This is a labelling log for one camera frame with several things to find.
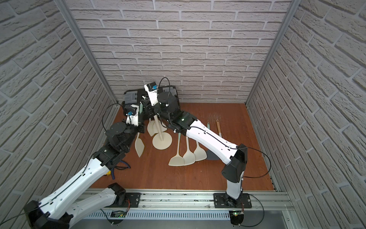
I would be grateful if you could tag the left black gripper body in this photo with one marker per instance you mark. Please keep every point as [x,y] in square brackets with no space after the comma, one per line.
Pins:
[140,126]

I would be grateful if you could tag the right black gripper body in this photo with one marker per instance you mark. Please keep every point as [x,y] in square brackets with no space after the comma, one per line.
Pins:
[152,110]

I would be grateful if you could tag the cream spatula green handle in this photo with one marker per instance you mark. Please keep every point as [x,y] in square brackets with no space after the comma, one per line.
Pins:
[177,160]
[151,127]

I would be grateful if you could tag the cream spoon green handle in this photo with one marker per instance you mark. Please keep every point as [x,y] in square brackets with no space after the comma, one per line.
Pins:
[139,146]

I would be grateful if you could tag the cream utensil rack stand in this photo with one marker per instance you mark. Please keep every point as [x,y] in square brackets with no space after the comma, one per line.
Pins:
[161,140]

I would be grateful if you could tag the cream spatula wooden handle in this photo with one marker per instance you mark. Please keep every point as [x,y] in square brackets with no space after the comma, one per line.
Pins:
[189,157]

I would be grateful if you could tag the cream slotted turner wooden handle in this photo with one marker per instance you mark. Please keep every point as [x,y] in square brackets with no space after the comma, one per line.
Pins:
[199,153]

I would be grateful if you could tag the cream ladle wooden handle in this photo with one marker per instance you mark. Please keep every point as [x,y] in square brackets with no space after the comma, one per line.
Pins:
[219,127]

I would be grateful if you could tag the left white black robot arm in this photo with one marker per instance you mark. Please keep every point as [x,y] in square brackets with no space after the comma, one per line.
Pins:
[61,209]

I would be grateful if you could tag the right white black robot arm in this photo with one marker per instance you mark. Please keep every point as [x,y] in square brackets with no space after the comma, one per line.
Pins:
[167,108]

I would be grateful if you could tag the black plastic toolbox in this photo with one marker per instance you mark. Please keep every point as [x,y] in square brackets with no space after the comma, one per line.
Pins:
[134,97]

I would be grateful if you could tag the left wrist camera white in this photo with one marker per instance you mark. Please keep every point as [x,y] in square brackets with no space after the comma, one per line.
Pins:
[132,113]

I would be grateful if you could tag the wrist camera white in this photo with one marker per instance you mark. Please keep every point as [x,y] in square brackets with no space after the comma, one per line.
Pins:
[132,113]
[152,91]

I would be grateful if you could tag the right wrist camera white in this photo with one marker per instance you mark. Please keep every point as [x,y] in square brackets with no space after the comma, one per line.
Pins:
[152,91]

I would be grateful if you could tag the blue handled pliers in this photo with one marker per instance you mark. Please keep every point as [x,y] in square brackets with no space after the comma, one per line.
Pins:
[117,167]

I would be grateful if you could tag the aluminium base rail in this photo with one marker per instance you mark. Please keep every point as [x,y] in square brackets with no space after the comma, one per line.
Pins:
[169,204]

